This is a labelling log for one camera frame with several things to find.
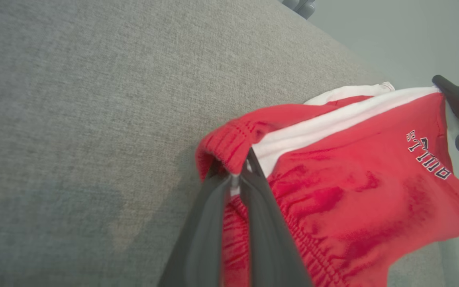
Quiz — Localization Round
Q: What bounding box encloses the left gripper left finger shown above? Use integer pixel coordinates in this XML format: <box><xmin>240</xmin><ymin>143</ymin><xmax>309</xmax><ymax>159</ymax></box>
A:
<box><xmin>157</xmin><ymin>159</ymin><xmax>235</xmax><ymax>287</ymax></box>

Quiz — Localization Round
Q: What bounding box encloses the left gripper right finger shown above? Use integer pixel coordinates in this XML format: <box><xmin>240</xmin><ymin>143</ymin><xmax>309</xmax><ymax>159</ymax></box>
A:
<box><xmin>239</xmin><ymin>147</ymin><xmax>314</xmax><ymax>287</ymax></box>

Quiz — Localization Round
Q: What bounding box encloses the red shorts white stripe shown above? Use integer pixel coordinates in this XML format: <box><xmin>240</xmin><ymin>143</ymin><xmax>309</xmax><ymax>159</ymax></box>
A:
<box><xmin>195</xmin><ymin>82</ymin><xmax>459</xmax><ymax>287</ymax></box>

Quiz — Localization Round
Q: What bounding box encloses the grey fabric sofa seat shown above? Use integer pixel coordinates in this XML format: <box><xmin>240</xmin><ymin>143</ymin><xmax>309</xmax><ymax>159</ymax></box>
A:
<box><xmin>0</xmin><ymin>0</ymin><xmax>453</xmax><ymax>287</ymax></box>

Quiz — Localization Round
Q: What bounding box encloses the grey round post foot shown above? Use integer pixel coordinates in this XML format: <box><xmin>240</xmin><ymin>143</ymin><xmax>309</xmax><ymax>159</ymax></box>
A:
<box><xmin>296</xmin><ymin>0</ymin><xmax>317</xmax><ymax>20</ymax></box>

